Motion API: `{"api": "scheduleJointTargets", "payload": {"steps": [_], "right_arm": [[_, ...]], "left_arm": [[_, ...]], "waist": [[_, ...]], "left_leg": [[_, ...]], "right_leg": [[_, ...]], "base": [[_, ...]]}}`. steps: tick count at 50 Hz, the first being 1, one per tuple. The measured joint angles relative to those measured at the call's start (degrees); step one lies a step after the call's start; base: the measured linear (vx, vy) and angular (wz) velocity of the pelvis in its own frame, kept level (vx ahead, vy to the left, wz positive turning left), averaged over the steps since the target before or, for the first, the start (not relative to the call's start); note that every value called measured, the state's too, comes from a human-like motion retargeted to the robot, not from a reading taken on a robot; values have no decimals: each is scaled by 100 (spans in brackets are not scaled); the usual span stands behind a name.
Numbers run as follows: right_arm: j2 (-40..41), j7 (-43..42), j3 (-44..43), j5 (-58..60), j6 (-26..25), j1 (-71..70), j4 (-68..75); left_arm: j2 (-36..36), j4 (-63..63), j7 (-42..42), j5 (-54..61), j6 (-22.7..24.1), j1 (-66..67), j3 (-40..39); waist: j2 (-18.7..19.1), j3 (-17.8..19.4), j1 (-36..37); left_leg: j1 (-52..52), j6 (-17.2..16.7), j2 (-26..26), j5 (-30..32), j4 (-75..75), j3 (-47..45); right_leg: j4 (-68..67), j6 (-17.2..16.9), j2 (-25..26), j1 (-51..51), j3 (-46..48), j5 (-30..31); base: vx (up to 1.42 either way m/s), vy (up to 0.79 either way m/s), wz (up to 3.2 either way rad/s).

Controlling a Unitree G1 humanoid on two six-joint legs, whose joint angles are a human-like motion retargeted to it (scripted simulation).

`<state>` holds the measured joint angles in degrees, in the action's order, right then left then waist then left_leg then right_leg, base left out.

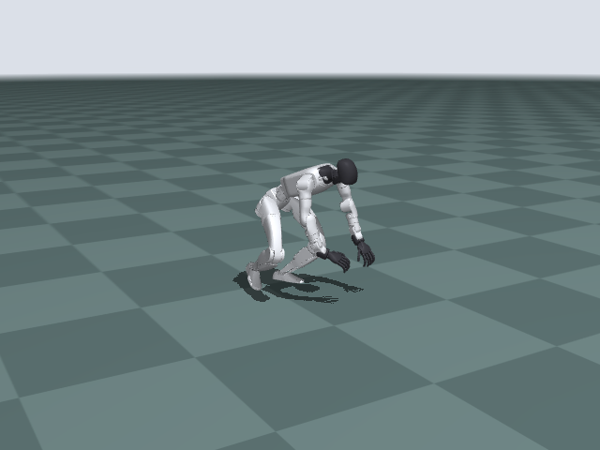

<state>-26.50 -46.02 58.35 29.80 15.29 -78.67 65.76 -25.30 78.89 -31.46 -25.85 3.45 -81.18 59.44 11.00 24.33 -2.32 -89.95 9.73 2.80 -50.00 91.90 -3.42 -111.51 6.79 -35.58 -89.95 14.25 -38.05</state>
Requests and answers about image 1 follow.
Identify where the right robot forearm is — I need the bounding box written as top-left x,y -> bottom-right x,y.
305,215 -> 326,258

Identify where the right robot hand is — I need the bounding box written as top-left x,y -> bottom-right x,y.
316,248 -> 350,273

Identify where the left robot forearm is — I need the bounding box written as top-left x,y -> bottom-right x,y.
346,200 -> 363,240

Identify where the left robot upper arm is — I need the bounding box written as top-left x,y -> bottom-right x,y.
336,169 -> 352,213

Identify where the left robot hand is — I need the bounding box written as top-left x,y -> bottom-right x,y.
352,235 -> 375,267

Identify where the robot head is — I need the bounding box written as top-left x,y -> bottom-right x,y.
317,158 -> 358,185

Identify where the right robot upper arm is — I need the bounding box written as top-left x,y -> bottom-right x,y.
296,174 -> 314,227

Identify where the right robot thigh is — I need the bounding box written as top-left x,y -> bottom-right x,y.
255,197 -> 285,263

